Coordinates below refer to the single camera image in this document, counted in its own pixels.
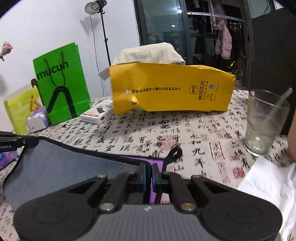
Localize purple grey microfiber towel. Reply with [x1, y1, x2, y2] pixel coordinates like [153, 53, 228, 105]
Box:
[3, 136, 184, 212]

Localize purple tissue pack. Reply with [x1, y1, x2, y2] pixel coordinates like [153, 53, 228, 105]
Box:
[26, 106, 51, 133]

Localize yellow-green carton box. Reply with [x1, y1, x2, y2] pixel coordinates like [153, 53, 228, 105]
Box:
[4, 84, 43, 135]

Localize crumpled white paper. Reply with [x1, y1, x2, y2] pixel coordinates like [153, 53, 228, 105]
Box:
[237, 157, 295, 240]

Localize calligraphy print tablecloth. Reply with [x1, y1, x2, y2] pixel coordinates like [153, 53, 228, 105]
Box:
[0, 89, 296, 241]

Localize green mucun paper bag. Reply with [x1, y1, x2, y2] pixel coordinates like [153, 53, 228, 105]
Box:
[33, 43, 91, 125]

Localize dried pink roses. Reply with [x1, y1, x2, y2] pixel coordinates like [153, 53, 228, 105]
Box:
[0, 41, 13, 61]

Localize white red flat box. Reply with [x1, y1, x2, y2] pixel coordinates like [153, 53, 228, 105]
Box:
[79, 99, 114, 125]

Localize clear drinking glass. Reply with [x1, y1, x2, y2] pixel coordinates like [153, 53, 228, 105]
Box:
[244, 88, 293, 157]

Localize yellow paper delivery bag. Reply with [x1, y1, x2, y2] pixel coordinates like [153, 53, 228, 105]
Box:
[109, 62, 236, 115]

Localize glass straw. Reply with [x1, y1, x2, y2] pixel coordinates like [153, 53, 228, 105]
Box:
[263, 87, 293, 133]

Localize studio light on stand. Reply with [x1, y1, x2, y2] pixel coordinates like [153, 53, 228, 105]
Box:
[84, 0, 112, 68]

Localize pink hanging jacket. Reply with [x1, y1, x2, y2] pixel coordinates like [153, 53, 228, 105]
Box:
[215, 20, 232, 60]

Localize cream folded blanket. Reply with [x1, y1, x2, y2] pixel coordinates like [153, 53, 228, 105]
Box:
[112, 42, 186, 65]

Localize black speaker cabinet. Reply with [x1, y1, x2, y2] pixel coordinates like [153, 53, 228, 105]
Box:
[247, 9, 296, 93]

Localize black sliding door frame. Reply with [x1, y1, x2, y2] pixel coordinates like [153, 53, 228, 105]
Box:
[133, 1, 251, 89]

